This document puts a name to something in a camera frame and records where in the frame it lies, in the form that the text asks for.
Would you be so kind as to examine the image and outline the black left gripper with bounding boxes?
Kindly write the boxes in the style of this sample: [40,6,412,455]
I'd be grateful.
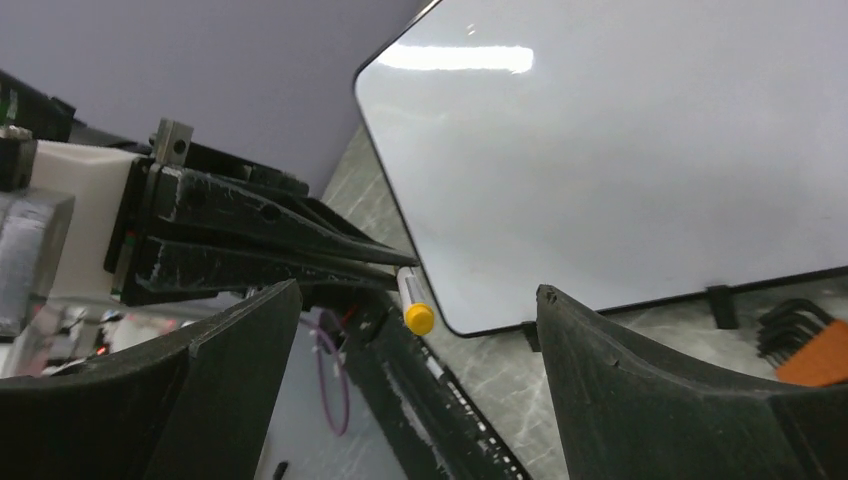
[105,119,418,306]

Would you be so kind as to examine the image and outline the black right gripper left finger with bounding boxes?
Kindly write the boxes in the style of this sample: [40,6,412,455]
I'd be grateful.
[1,280,302,479]

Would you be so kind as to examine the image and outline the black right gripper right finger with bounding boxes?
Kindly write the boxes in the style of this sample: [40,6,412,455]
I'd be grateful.
[536,285,847,479]

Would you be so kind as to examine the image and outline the yellow marker cap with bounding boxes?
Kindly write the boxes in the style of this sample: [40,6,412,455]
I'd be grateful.
[404,303,435,336]

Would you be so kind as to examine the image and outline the white whiteboard black frame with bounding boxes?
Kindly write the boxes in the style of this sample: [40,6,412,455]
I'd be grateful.
[354,1,847,336]

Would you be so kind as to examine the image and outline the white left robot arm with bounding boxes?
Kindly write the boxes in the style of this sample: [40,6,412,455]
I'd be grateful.
[1,73,417,337]

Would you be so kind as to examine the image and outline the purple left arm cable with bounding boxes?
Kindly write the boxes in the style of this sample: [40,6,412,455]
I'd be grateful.
[311,309,352,439]

